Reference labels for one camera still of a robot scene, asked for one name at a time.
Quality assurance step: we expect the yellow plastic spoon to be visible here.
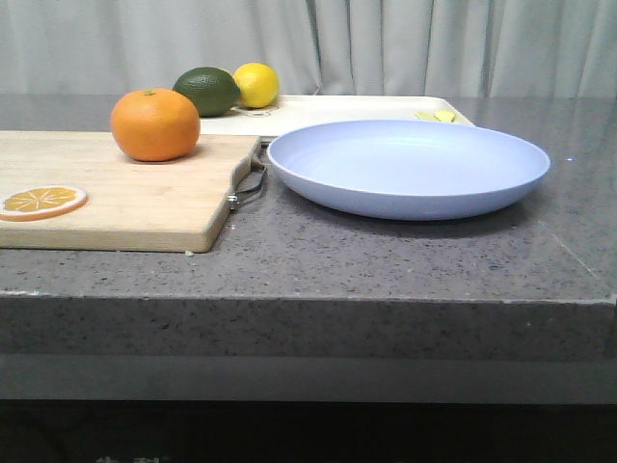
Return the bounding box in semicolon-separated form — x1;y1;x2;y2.
433;110;456;123

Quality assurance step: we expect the yellow lemon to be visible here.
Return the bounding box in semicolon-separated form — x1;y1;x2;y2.
233;63;280;108

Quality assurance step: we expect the orange slice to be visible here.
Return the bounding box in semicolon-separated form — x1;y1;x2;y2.
1;185;88;222

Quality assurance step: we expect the cream white tray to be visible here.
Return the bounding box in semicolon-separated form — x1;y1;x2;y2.
201;95;471;141

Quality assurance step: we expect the yellow plastic fork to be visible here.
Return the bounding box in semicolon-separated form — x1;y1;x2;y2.
416;112;438;121

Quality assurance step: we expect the grey white curtain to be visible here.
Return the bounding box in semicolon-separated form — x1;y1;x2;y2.
1;1;616;97

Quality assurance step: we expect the green lime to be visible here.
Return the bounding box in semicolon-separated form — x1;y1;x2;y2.
173;67;240;118

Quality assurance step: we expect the wooden cutting board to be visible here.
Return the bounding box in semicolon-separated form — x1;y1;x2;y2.
1;131;260;253

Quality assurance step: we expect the orange fruit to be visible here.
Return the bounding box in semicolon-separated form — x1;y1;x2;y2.
110;88;201;162

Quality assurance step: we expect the metal cutting board handle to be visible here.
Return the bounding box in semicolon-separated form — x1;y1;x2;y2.
227;147;268;212

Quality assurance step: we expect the light blue plate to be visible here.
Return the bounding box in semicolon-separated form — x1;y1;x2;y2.
267;120;550;221

